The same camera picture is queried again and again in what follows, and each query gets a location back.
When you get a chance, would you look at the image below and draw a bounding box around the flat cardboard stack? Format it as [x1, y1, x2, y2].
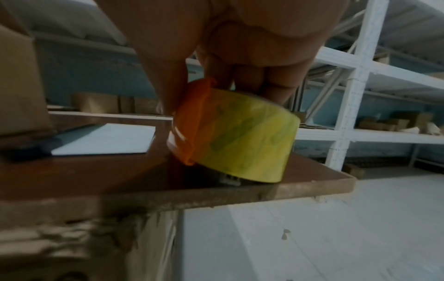
[298, 123, 336, 130]

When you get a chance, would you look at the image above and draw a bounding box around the white paper sheet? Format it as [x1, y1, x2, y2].
[49, 123, 157, 157]

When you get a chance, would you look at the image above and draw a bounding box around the squat cardboard box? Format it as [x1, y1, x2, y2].
[392, 111, 434, 132]

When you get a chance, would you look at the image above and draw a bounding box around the orange tape dispenser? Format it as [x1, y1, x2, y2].
[166, 78, 301, 187]

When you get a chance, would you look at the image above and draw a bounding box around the white metal shelf unit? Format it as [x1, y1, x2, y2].
[0, 0, 382, 171]
[326, 0, 444, 171]

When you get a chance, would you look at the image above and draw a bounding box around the person's right hand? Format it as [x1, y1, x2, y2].
[93, 0, 350, 116]

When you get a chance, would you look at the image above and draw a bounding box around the medium cardboard box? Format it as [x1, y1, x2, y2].
[70, 92, 121, 114]

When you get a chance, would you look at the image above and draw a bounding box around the green utility knife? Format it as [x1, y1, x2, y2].
[0, 135, 63, 161]

